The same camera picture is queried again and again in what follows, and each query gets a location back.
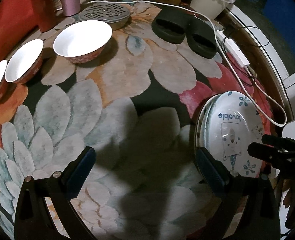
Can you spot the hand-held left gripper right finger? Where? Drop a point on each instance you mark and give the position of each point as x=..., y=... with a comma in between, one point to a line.
x=211, y=172

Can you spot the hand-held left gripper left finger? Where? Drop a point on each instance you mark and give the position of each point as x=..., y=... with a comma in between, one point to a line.
x=81, y=170

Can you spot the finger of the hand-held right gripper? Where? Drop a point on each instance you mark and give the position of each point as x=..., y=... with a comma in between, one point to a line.
x=285, y=143
x=265, y=153

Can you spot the leaf pattern white plate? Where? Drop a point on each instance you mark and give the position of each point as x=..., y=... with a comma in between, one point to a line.
x=197, y=130

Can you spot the bear print white plate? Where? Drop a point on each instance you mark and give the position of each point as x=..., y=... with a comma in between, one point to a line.
x=204, y=120
x=235, y=120

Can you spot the floral printed mat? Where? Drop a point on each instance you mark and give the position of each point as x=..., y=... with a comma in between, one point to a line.
x=112, y=80

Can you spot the white power strip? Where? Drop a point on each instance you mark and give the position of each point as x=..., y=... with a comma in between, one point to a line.
x=236, y=51

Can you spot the black slipper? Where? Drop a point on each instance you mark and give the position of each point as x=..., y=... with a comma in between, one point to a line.
x=205, y=47
x=167, y=30

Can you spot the red paper bag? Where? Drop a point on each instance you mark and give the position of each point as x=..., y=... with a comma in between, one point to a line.
x=7, y=30

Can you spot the round perforated metal lid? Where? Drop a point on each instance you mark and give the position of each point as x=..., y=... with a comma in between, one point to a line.
x=102, y=12

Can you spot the white plastic bucket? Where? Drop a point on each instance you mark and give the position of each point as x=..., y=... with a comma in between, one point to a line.
x=207, y=0

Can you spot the red metal bottle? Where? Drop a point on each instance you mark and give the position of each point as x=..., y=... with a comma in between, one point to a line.
x=43, y=7

